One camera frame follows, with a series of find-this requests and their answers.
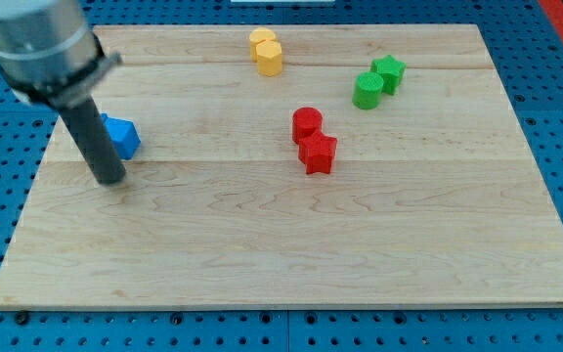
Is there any blue triangle block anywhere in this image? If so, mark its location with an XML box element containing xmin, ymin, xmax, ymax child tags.
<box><xmin>101</xmin><ymin>113</ymin><xmax>141</xmax><ymax>160</ymax></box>

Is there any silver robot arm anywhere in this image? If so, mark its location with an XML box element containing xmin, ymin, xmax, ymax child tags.
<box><xmin>0</xmin><ymin>0</ymin><xmax>122</xmax><ymax>110</ymax></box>

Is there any wooden board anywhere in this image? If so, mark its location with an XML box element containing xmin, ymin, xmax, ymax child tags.
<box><xmin>0</xmin><ymin>24</ymin><xmax>563</xmax><ymax>311</ymax></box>

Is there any red star block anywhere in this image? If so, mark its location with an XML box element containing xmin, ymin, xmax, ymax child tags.
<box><xmin>298</xmin><ymin>131</ymin><xmax>337</xmax><ymax>174</ymax></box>

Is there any red cylinder block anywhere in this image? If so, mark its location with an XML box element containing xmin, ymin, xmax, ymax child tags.
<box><xmin>292</xmin><ymin>107</ymin><xmax>323</xmax><ymax>144</ymax></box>

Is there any green cylinder block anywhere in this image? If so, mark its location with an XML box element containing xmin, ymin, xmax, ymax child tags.
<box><xmin>352</xmin><ymin>71</ymin><xmax>384</xmax><ymax>110</ymax></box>

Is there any yellow hexagon block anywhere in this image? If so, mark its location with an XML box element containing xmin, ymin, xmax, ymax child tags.
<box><xmin>256</xmin><ymin>40</ymin><xmax>283</xmax><ymax>76</ymax></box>

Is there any yellow round block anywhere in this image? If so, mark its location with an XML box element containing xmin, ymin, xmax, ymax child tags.
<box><xmin>248</xmin><ymin>26</ymin><xmax>277</xmax><ymax>62</ymax></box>

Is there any green star block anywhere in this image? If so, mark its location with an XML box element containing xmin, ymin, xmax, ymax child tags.
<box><xmin>370</xmin><ymin>55</ymin><xmax>407</xmax><ymax>95</ymax></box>

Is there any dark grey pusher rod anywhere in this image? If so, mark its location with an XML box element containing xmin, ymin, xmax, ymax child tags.
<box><xmin>59</xmin><ymin>98</ymin><xmax>126</xmax><ymax>186</ymax></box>

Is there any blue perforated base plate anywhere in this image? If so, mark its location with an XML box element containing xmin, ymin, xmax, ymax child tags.
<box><xmin>0</xmin><ymin>0</ymin><xmax>563</xmax><ymax>351</ymax></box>

